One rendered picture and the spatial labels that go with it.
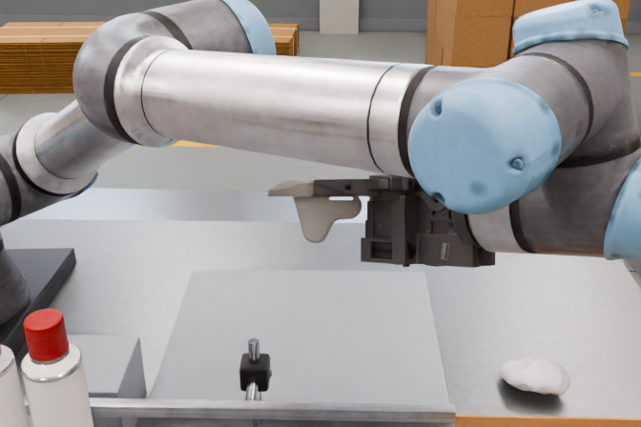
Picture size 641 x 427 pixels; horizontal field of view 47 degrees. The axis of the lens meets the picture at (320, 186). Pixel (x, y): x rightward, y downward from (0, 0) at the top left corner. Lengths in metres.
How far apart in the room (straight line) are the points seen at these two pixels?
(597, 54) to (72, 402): 0.52
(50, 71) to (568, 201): 4.37
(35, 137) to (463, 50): 2.92
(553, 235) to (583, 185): 0.05
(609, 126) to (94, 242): 0.96
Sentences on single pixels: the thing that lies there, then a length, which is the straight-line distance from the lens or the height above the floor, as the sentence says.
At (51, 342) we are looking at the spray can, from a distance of 0.69.
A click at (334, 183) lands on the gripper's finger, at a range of 0.68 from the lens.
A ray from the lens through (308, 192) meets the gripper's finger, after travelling 0.69.
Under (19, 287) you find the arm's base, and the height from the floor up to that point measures 0.90.
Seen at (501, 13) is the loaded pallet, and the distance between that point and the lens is 3.74.
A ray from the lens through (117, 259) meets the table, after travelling 1.26.
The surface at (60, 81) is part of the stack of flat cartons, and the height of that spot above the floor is 0.07.
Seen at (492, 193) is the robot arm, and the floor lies 1.28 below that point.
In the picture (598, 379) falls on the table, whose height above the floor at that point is 0.83.
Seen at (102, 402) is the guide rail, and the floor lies 0.96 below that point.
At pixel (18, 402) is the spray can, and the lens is 0.75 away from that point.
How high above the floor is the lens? 1.47
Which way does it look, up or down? 26 degrees down
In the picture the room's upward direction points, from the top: straight up
